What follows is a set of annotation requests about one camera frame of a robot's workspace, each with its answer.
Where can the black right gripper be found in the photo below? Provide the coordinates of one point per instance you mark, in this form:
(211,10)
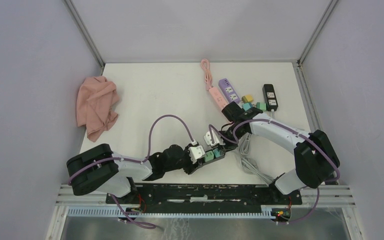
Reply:
(229,146)

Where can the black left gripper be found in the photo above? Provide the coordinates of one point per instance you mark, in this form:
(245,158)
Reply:
(191,167)

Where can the teal usb charger plug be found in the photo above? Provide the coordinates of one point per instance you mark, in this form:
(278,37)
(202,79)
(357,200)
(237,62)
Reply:
(246,106)

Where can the teal charger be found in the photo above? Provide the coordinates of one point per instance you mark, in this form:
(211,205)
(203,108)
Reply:
(209,156)

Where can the green charger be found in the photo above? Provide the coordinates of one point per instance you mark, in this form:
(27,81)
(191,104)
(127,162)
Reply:
(261,106)

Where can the yellow usb charger plug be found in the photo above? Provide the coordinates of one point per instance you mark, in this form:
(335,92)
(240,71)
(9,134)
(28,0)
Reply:
(247,99)

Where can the purple power strip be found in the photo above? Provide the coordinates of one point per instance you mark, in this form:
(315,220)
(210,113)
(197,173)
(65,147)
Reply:
(228,91)

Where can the black power strip white sockets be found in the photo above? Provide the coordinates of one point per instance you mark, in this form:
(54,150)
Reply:
(270,97)

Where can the pink power strip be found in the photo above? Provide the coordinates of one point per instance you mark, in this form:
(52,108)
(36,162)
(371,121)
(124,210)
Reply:
(218,97)

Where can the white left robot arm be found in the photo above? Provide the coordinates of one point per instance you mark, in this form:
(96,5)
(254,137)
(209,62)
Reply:
(103,170)

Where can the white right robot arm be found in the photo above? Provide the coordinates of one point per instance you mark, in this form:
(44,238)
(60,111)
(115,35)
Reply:
(315,159)

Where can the pink cloth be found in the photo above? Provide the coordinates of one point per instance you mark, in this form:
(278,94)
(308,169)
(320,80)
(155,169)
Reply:
(94,106)

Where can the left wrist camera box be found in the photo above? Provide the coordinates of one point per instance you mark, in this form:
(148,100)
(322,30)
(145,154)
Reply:
(196,152)

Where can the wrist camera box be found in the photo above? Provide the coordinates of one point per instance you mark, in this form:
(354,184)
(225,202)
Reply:
(196,152)
(213,139)

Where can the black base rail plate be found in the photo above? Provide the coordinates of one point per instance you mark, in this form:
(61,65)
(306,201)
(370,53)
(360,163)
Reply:
(156,198)

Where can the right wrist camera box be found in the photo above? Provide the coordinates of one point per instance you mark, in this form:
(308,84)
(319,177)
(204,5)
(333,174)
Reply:
(213,139)

